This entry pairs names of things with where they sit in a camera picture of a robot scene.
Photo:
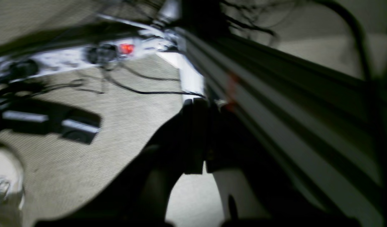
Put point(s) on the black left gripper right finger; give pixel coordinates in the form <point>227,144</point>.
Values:
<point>254,189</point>

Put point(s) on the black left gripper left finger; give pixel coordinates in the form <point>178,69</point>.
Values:
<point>138,196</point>

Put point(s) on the black power adapter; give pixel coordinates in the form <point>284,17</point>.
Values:
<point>38,117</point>

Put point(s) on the white power strip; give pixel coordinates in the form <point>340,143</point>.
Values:
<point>79,53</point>

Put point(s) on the aluminium frame rail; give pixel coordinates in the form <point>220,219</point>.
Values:
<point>328,130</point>

